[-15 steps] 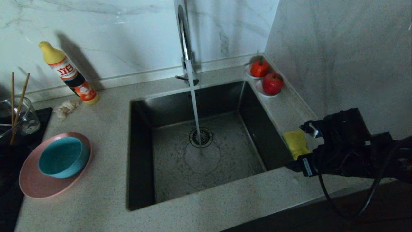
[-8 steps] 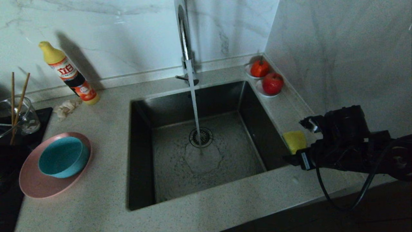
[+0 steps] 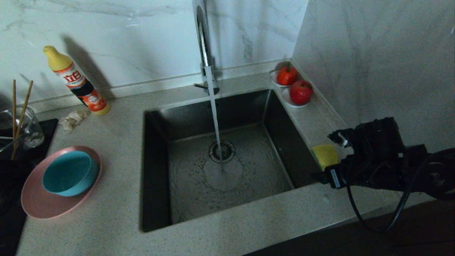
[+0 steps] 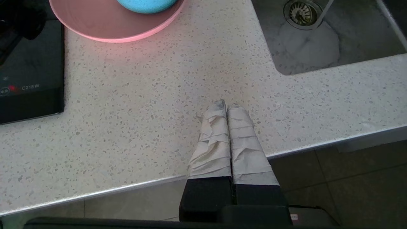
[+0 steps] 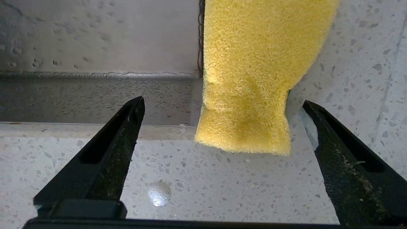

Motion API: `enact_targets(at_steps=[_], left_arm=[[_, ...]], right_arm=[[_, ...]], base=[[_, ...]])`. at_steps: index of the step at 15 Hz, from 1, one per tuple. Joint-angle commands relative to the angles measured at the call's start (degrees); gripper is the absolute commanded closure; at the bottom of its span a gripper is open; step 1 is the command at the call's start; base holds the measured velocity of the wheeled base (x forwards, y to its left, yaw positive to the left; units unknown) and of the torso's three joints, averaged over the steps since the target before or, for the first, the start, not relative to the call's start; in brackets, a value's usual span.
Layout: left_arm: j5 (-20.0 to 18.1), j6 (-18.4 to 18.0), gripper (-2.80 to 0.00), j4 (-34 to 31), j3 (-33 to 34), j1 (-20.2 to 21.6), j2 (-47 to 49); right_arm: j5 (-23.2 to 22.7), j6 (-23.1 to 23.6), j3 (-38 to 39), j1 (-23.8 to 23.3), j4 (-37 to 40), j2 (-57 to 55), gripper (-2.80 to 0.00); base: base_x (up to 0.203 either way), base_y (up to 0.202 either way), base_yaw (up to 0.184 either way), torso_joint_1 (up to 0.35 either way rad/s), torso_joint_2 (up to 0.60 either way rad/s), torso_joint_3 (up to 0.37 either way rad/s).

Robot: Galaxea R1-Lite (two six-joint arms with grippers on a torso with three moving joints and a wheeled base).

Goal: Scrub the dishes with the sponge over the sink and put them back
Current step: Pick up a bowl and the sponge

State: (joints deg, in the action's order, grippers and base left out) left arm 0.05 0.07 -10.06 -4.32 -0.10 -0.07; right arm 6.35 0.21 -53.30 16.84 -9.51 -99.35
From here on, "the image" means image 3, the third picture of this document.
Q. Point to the teal plastic bowl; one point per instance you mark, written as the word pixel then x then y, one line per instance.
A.
pixel 69 172

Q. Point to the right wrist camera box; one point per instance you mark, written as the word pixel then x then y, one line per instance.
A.
pixel 339 138

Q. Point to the crumpled white paper tissue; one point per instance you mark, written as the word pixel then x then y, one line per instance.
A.
pixel 73 119

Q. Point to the orange dish soap bottle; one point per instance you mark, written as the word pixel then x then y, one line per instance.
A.
pixel 78 85

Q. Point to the chrome sink faucet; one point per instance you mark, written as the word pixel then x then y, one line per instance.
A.
pixel 203 42

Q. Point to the orange-red toy tomato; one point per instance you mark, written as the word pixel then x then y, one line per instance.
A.
pixel 286 75

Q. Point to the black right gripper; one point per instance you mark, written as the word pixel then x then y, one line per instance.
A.
pixel 369 174

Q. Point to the red toy apple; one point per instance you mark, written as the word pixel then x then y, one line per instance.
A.
pixel 300 92

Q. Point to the black induction cooktop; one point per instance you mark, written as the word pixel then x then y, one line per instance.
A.
pixel 14 185

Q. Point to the small white round dish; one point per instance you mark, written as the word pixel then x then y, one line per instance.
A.
pixel 286 101
pixel 273 81

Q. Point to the yellow green sponge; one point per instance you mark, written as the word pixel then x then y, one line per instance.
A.
pixel 324 156

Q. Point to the round metal drain strainer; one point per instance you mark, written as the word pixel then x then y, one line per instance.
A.
pixel 227 151

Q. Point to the stainless steel sink basin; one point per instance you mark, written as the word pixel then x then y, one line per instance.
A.
pixel 249 185

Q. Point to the clear glass cup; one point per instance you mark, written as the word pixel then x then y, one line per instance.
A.
pixel 32 131

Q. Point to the pink plastic plate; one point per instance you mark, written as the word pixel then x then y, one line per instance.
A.
pixel 42 206

